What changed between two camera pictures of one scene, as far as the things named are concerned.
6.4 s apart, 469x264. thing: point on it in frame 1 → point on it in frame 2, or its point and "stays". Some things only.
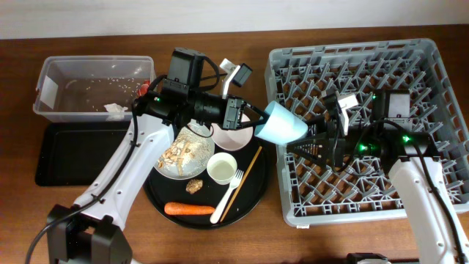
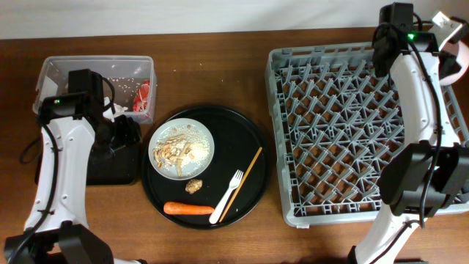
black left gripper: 233,114 → 130,137
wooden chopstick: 240,185 stays
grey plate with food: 187,153 stays
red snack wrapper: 143,89 stays
